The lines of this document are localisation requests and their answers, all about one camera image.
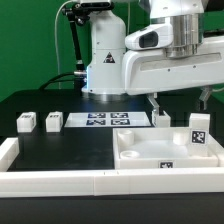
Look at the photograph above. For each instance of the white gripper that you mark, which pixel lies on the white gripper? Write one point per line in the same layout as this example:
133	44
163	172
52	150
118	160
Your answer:
147	69

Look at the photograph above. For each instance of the white square table top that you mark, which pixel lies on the white square table top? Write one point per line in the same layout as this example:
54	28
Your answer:
148	148

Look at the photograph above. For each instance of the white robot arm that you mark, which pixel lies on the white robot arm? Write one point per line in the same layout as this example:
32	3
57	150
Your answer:
171	53

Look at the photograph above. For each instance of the white sheet with tags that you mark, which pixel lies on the white sheet with tags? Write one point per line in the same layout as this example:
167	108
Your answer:
107	119

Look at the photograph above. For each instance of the white U-shaped fence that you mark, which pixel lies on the white U-shaped fence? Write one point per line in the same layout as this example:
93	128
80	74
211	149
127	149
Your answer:
102	182

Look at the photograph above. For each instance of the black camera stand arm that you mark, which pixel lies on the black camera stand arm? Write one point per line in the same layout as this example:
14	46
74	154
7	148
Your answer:
80	67

